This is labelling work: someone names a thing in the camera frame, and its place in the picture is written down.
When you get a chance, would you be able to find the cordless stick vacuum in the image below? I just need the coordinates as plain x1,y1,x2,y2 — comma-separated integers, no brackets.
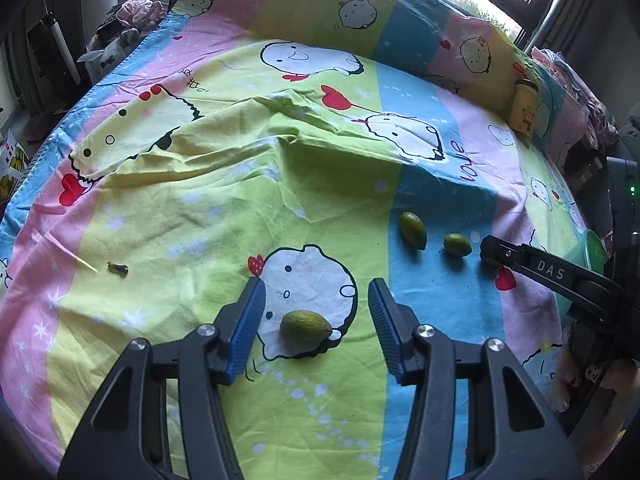
27,0,84,86

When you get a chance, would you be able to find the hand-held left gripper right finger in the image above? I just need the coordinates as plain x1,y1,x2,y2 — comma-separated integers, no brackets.
367,277,583,480

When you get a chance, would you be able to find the printed cardboard box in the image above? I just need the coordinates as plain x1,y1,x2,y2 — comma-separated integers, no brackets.
0,130,32,202

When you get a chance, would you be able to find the pink floral cloth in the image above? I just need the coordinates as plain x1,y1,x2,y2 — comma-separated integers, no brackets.
531,46,621,151

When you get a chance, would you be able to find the pink clothes pile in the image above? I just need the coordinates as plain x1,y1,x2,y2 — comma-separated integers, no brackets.
107,0,167,29

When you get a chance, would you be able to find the person's right hand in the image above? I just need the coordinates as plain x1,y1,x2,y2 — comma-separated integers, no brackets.
550,322,640,413

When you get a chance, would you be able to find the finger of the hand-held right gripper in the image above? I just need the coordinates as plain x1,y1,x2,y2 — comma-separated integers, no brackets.
480,235,623,321

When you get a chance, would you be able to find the cartoon printed bedsheet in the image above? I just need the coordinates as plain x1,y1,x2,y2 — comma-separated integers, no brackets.
0,0,601,480

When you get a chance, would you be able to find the yellow cartoon bottle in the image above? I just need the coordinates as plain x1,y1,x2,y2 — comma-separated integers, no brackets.
510,79,539,137

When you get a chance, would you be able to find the green plastic bowl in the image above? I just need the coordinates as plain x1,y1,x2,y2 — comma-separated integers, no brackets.
565,230,610,322

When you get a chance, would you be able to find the dark bottle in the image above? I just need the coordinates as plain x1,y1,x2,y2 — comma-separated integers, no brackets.
570,152,607,194

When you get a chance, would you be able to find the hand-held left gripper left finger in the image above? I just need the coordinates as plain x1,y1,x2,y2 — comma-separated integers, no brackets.
59,276,267,480

